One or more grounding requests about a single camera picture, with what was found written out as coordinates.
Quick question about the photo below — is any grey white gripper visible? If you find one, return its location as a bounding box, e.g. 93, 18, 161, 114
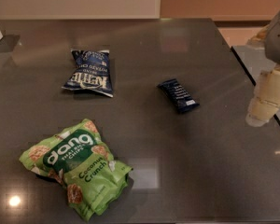
245, 10, 280, 127

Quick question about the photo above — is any green rice chip bag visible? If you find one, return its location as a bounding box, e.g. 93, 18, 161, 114
20, 119, 132, 221

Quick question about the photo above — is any dark blue rxbar wrapper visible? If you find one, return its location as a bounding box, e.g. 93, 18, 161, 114
158, 78, 200, 113

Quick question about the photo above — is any blue kettle chip bag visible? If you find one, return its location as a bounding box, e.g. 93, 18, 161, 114
63, 49, 113, 97

